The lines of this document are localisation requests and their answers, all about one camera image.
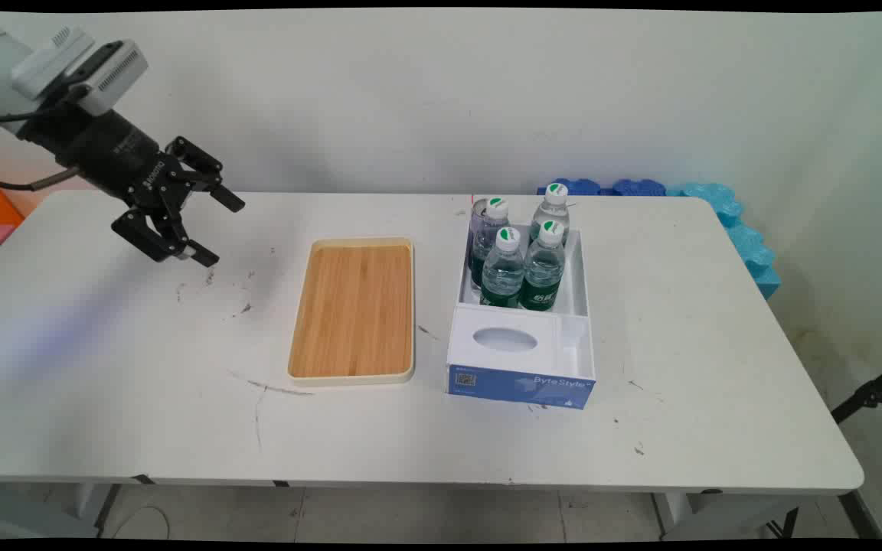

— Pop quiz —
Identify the grey black cable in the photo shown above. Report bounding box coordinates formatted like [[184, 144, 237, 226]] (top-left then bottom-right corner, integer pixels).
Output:
[[0, 167, 80, 192]]

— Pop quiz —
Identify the wooden bamboo tray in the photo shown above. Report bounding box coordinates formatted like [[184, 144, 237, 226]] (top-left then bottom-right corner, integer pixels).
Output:
[[286, 236, 417, 385]]

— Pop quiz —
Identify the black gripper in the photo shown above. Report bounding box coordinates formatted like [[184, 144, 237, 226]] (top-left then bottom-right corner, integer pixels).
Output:
[[18, 103, 247, 269]]

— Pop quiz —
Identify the green label water bottle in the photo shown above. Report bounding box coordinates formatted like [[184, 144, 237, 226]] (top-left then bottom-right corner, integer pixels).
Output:
[[519, 220, 567, 312], [529, 182, 570, 246], [479, 227, 526, 309], [473, 197, 511, 285]]

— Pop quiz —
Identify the silver purple drink can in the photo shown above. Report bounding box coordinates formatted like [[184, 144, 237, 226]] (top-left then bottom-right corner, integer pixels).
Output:
[[469, 197, 492, 288]]

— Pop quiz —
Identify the dark blue foam mat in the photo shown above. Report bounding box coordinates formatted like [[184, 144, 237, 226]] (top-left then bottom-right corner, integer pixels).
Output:
[[612, 178, 668, 197], [537, 178, 612, 197]]

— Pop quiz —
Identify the light blue foam mat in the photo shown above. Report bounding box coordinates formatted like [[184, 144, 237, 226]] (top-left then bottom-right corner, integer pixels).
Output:
[[667, 182, 782, 301]]

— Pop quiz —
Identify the white table leg frame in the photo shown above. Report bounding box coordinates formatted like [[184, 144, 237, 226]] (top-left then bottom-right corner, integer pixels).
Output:
[[70, 482, 124, 538]]

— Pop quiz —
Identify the white box with blue front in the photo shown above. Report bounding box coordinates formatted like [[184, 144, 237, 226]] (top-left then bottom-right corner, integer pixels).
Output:
[[445, 218, 596, 411]]

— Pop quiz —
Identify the black tripod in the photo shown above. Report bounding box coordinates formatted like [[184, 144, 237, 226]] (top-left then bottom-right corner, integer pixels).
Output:
[[830, 356, 882, 540]]

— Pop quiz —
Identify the white grey wrist camera box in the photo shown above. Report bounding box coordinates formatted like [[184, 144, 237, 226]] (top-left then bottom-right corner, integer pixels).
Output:
[[11, 27, 149, 117]]

